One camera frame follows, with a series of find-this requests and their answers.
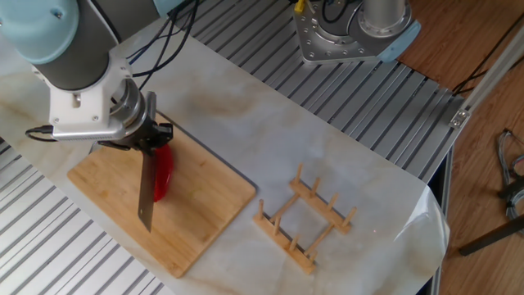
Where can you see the wooden cutting board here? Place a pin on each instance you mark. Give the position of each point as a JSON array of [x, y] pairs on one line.
[[196, 213]]

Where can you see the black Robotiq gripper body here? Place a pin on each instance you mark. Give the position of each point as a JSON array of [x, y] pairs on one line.
[[143, 137]]

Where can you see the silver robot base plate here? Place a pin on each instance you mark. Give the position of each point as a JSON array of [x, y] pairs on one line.
[[319, 45]]

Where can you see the red chili pepper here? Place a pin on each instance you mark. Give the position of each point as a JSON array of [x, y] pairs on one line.
[[163, 176]]

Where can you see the steel cleaver knife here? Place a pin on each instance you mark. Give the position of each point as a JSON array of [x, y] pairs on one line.
[[146, 196]]

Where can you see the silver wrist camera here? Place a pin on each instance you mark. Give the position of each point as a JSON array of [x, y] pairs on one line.
[[90, 135]]

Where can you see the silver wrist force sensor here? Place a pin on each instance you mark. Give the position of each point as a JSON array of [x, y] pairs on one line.
[[129, 106]]

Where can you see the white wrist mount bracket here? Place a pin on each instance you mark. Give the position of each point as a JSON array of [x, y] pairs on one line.
[[86, 106]]

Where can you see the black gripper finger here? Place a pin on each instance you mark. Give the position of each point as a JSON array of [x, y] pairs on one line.
[[164, 133], [152, 149]]

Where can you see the aluminium frame post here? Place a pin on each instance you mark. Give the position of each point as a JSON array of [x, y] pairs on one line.
[[491, 78]]

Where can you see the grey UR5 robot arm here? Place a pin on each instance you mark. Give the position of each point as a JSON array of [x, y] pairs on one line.
[[73, 53]]

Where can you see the wooden peg rack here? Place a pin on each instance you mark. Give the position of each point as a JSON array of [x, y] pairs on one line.
[[303, 260]]

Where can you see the yellow plastic object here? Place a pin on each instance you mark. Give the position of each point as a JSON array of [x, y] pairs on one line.
[[299, 5]]

